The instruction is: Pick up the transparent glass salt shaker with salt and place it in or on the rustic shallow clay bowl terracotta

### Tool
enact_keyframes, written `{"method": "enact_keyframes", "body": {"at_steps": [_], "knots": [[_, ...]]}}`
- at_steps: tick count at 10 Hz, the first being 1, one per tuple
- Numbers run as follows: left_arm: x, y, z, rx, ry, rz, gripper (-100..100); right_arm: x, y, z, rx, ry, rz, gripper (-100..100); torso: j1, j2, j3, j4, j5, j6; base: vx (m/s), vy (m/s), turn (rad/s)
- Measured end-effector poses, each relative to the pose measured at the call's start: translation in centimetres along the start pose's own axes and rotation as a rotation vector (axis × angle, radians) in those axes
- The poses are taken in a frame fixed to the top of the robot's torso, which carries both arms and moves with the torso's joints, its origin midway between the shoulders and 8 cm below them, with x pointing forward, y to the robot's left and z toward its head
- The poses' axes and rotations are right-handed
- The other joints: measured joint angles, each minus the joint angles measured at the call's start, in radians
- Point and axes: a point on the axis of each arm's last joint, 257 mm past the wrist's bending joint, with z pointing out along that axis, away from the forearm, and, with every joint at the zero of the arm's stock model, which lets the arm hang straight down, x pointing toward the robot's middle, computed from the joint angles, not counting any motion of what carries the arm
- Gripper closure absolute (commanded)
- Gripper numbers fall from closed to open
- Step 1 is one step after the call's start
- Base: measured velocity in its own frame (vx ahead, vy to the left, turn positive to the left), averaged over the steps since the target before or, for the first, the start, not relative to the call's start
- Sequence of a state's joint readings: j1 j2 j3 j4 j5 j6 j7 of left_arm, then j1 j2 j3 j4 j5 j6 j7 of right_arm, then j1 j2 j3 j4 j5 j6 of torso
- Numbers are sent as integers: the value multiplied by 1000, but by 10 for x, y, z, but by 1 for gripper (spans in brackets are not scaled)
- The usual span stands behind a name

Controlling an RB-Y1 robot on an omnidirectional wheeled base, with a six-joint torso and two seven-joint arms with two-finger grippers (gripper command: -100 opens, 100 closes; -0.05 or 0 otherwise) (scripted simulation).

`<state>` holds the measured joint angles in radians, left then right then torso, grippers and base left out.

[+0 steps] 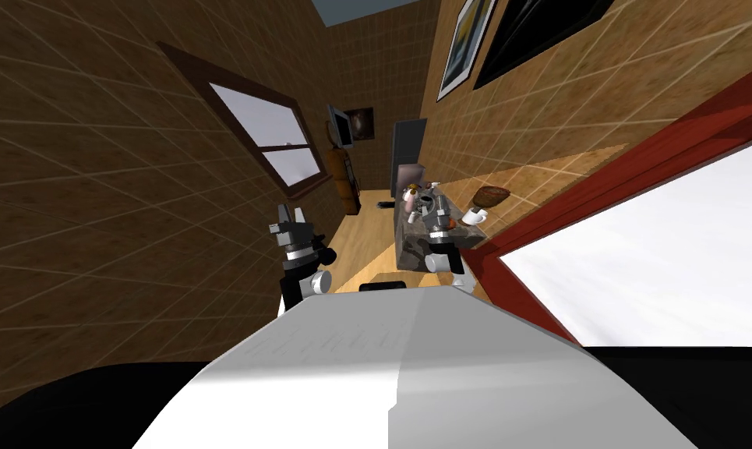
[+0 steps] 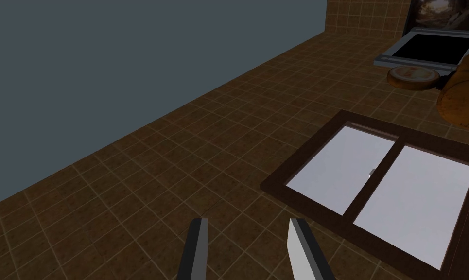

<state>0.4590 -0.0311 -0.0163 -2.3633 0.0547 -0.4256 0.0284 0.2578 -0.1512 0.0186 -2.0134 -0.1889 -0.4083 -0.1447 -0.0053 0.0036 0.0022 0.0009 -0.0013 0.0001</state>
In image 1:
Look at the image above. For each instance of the white mug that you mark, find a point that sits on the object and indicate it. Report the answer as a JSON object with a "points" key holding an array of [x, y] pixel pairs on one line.
{"points": [[474, 217]]}

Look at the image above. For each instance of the dark marble table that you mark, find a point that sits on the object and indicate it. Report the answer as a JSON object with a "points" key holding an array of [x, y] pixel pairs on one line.
{"points": [[413, 246]]}

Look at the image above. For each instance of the black framed picture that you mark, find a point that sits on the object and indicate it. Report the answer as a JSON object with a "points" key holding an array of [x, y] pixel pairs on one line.
{"points": [[538, 34]]}

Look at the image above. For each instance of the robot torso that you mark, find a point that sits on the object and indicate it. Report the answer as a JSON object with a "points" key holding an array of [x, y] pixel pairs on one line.
{"points": [[363, 374]]}

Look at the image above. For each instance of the red framed window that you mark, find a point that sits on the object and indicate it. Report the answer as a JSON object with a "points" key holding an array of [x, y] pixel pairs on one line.
{"points": [[662, 249]]}

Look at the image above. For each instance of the brown framed window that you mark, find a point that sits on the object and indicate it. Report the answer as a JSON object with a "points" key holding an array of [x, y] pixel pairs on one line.
{"points": [[269, 134]]}

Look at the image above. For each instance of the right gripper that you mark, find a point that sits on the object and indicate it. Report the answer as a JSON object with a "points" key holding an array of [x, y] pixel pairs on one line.
{"points": [[439, 222]]}

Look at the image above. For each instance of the white framed picture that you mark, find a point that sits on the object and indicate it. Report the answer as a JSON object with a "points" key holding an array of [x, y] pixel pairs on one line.
{"points": [[466, 43]]}

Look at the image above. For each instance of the grey box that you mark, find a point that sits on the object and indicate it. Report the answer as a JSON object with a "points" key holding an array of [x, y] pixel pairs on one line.
{"points": [[412, 175]]}

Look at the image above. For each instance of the grey refrigerator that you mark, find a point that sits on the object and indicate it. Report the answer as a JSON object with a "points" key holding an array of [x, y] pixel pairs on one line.
{"points": [[408, 146]]}

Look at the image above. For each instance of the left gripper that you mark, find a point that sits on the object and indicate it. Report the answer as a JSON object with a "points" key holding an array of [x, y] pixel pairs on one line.
{"points": [[296, 236]]}

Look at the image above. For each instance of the grey wall screen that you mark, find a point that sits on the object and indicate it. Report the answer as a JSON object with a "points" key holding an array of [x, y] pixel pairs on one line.
{"points": [[341, 128]]}

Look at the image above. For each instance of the pink bottle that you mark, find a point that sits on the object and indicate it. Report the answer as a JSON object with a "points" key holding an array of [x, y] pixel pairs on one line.
{"points": [[408, 199]]}

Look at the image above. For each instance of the brown woven basket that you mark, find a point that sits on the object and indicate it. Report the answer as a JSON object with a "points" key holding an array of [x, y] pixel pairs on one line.
{"points": [[491, 196]]}

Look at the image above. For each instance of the small dark picture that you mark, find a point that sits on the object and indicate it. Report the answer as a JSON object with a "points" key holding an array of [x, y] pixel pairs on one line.
{"points": [[359, 123]]}

